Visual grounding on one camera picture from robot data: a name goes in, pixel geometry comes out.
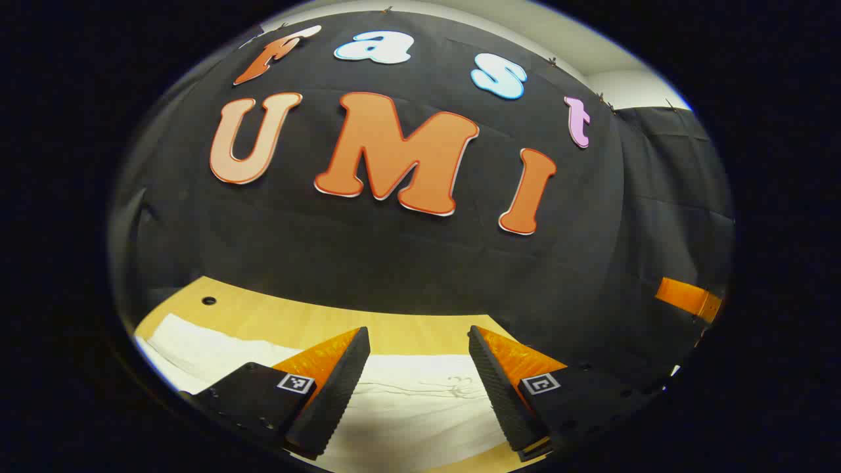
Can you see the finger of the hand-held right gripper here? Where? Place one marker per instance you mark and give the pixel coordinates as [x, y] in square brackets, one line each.
[690, 299]

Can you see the white jeans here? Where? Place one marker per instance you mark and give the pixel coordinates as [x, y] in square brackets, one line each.
[407, 407]

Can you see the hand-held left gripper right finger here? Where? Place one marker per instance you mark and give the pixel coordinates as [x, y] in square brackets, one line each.
[502, 394]

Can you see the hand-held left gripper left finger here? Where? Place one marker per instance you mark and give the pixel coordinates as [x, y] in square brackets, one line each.
[335, 394]

